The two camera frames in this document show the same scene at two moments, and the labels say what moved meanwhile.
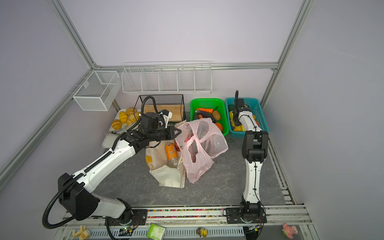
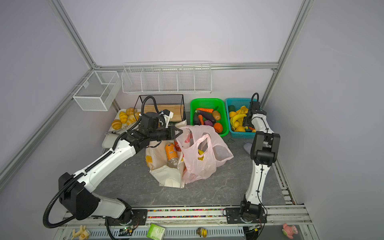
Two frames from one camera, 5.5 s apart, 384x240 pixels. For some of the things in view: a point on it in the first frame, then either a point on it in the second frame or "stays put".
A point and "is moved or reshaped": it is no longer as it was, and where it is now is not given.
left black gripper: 170,131 stays put
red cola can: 176,145 stays put
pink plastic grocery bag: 202,142 is moved or reshaped
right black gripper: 236,123 → 245,123
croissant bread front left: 116,124 stays put
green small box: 156,232 stays put
